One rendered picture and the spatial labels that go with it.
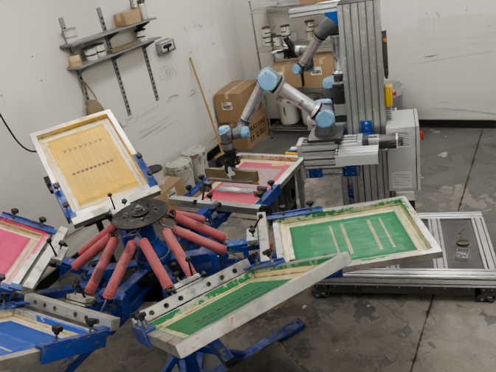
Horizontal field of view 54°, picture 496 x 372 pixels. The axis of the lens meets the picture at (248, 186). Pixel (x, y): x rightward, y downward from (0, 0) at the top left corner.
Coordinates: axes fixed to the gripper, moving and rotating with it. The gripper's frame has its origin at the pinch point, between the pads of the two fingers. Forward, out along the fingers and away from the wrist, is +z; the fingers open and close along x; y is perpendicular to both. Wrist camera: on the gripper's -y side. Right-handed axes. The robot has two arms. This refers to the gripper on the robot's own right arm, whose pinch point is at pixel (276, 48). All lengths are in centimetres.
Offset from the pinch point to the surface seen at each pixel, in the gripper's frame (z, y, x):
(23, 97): 166, -16, -137
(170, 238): -72, 19, -197
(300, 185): -30, 98, -45
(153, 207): -51, 12, -186
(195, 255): -68, 41, -185
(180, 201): -14, 45, -146
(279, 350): -144, 44, -212
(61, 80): 175, -12, -95
